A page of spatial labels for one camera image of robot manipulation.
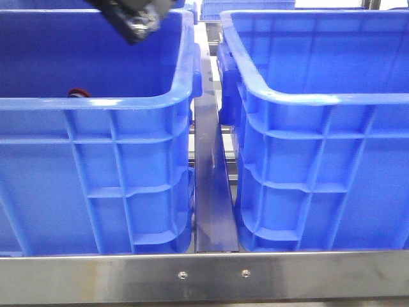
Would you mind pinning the blue back left bin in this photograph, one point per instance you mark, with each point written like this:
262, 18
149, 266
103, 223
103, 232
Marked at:
190, 6

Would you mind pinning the steel front rail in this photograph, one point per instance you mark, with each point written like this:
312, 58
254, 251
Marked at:
217, 277

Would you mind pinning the red push button raised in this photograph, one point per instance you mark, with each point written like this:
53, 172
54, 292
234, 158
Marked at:
78, 93

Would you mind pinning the blue destination bin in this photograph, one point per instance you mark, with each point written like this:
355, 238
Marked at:
318, 105

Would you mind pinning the blue back right bin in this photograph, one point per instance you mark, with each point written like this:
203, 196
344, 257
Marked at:
210, 10

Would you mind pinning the blue source bin with buttons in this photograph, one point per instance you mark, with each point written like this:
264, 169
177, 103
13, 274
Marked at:
103, 175

